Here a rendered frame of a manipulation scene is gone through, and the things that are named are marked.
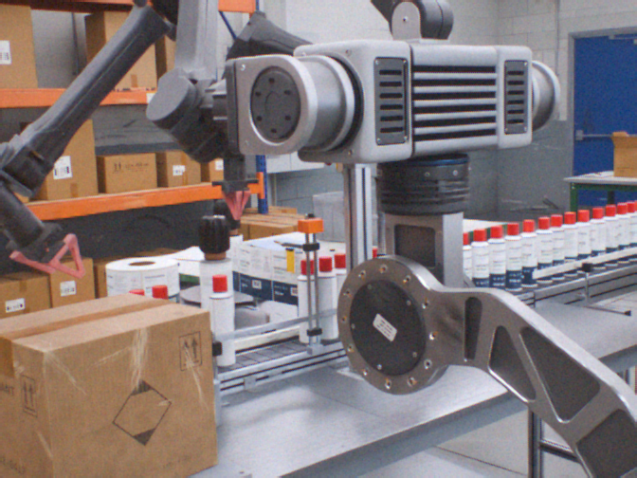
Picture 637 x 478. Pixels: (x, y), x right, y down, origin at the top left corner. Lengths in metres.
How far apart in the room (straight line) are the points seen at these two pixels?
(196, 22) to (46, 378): 0.57
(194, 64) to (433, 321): 0.50
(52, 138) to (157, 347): 0.40
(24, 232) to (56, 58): 5.11
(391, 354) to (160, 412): 0.40
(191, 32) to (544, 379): 0.72
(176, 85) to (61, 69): 5.41
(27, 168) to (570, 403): 0.94
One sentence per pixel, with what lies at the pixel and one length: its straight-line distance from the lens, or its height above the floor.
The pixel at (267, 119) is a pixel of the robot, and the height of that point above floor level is 1.43.
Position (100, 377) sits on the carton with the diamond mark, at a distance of 1.32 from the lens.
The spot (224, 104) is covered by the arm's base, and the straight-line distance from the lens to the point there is 1.11.
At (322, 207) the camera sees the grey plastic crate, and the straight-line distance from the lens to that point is 4.10.
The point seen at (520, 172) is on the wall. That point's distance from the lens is 10.46.
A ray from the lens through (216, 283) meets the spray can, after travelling 1.88.
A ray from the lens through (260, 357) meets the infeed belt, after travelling 1.99.
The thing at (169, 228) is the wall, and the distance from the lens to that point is 7.10.
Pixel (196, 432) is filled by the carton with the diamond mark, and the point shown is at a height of 0.92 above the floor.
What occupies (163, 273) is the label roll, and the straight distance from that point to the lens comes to 2.38.
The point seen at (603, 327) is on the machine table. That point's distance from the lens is 2.44.
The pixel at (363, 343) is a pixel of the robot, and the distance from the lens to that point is 1.26.
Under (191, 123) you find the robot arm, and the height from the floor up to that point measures 1.43.
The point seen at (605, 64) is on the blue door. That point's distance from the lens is 9.88.
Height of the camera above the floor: 1.45
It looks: 9 degrees down
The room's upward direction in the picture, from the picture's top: 2 degrees counter-clockwise
